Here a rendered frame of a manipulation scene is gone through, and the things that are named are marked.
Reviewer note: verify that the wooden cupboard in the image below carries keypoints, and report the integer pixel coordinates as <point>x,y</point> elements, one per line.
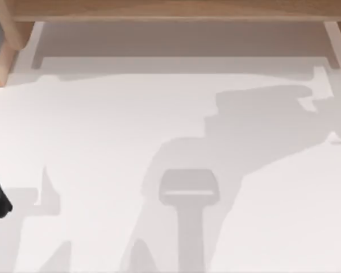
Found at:
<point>170,10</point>

